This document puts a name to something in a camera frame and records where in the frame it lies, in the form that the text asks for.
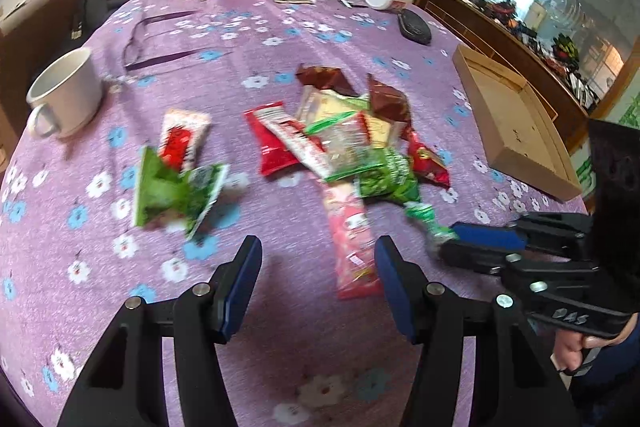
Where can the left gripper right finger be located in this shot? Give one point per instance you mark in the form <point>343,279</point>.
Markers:
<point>515,382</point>

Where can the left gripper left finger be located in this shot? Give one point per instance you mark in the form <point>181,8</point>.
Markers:
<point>122,382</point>

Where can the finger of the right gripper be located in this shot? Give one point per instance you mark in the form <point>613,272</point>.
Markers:
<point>490,237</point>
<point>476,258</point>

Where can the green twisted candy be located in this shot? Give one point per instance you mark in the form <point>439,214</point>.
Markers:
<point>424,214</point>

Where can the pink long snack packet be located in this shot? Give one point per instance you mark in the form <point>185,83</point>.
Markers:
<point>356,275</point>

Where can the green pea snack bag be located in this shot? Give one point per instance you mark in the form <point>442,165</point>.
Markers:
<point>380,173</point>

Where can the green leaf snack packet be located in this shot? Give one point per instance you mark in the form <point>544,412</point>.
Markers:
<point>191,194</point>

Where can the red long snack packet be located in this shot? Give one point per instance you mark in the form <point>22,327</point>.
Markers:
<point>283,142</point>

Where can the red white snack packet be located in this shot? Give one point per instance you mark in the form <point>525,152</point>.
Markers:
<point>181,135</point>

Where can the dark red foil candy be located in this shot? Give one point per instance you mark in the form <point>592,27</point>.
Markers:
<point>425,163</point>

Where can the dark red foil packet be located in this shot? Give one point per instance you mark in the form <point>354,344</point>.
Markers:
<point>390,104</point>

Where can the person's right hand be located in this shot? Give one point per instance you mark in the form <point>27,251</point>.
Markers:
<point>568,346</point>

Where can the shallow cardboard box tray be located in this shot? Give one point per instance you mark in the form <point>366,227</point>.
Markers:
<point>517,133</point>

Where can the purple floral tablecloth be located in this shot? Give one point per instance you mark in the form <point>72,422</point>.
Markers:
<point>70,256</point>

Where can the wooden brick-pattern counter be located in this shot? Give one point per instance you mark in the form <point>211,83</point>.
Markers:
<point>484,35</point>

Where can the black glasses case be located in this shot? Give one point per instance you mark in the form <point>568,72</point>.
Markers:
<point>414,28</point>

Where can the white ceramic mug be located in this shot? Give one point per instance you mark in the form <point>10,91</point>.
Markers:
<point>65,96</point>

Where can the purple framed eyeglasses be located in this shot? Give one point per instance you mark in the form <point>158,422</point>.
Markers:
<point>161,39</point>

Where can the brown wooden chair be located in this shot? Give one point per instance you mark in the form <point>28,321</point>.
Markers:
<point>29,37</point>

